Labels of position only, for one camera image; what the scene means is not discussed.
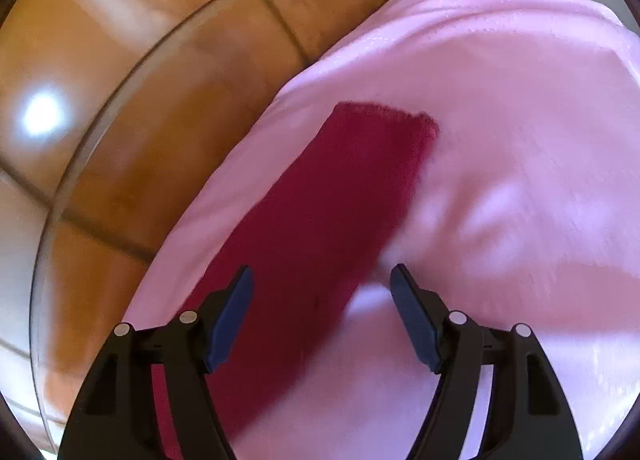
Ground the pink blanket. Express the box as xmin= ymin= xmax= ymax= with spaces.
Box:
xmin=122 ymin=0 xmax=640 ymax=460

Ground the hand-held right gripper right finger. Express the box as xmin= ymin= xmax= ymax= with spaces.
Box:
xmin=390 ymin=264 xmax=586 ymax=460

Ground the dark red garment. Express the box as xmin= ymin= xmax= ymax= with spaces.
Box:
xmin=150 ymin=100 xmax=441 ymax=460

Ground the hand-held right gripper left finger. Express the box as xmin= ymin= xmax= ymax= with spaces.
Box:
xmin=57 ymin=265 xmax=256 ymax=460

